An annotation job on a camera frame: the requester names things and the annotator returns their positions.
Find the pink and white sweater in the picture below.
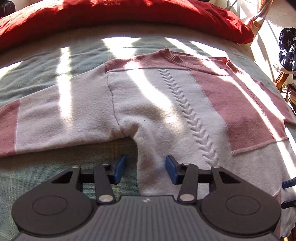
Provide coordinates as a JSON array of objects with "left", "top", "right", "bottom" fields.
[{"left": 0, "top": 46, "right": 296, "bottom": 239}]

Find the wooden chair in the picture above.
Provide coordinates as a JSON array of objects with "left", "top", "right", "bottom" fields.
[{"left": 274, "top": 72, "right": 295, "bottom": 115}]

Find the green plaid bed blanket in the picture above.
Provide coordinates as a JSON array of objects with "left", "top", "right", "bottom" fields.
[{"left": 0, "top": 24, "right": 296, "bottom": 241}]

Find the navy star-patterned garment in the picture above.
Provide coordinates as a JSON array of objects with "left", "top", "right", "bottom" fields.
[{"left": 279, "top": 27, "right": 296, "bottom": 73}]

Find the metal drying rack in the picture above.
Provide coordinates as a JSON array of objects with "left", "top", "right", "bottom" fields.
[{"left": 225, "top": 0, "right": 240, "bottom": 12}]

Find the red duvet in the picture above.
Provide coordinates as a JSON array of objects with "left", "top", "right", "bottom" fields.
[{"left": 1, "top": 1, "right": 254, "bottom": 51}]

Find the right orange curtain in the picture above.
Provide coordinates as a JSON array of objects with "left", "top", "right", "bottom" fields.
[{"left": 244, "top": 0, "right": 273, "bottom": 29}]

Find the black backpack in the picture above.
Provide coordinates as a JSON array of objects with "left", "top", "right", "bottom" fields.
[{"left": 0, "top": 0, "right": 16, "bottom": 18}]

